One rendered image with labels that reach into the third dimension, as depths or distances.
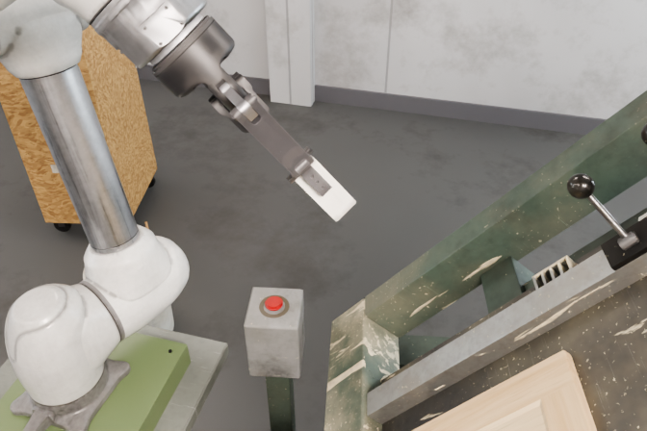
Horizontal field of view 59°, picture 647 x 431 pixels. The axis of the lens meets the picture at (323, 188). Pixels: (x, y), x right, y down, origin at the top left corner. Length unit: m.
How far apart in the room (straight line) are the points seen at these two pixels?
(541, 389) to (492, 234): 0.34
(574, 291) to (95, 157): 0.86
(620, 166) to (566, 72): 2.77
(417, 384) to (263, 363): 0.42
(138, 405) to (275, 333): 0.32
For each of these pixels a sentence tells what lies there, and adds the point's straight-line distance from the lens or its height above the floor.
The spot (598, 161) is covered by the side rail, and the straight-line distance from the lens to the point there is 1.10.
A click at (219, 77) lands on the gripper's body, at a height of 1.68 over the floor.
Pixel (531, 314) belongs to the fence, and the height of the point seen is 1.20.
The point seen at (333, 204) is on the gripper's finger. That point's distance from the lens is 0.59.
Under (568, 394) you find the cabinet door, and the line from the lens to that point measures 0.91.
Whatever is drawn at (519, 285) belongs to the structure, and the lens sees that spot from 1.14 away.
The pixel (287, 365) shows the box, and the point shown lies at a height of 0.80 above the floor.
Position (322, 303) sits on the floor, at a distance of 2.56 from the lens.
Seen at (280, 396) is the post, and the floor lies 0.63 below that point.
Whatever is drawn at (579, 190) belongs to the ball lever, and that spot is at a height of 1.41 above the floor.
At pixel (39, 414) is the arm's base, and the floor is 0.85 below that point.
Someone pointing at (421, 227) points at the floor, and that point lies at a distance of 2.98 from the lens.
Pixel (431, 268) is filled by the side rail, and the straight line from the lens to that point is 1.20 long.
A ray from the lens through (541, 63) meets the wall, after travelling 3.84.
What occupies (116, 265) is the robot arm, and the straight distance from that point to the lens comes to 1.23.
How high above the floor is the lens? 1.89
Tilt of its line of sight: 36 degrees down
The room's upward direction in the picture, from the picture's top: straight up
